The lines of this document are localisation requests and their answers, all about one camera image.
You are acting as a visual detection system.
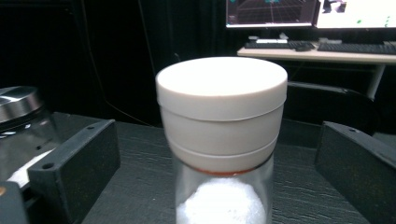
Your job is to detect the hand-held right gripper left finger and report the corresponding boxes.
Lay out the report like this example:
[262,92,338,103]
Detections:
[27,119,121,224]

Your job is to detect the bright-screen monitor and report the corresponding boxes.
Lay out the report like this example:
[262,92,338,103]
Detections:
[315,0,396,30]

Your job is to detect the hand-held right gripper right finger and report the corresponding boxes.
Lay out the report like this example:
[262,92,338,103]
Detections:
[314,120,396,224]

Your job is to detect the black chair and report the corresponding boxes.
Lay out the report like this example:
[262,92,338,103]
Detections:
[283,80,380,135]

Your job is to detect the dark-screen monitor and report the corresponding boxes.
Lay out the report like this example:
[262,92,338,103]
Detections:
[225,0,319,29]

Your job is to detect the white desk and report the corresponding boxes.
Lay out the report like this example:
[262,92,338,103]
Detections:
[236,46,396,101]

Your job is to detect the white-lid glass jar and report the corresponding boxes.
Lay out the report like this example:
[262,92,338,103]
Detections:
[155,56,289,224]

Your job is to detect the black low shelf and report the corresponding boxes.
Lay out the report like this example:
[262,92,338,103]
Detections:
[46,111,396,224]

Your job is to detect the black keyboard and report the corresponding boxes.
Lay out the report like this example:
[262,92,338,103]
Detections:
[317,42,396,56]
[244,39,317,51]

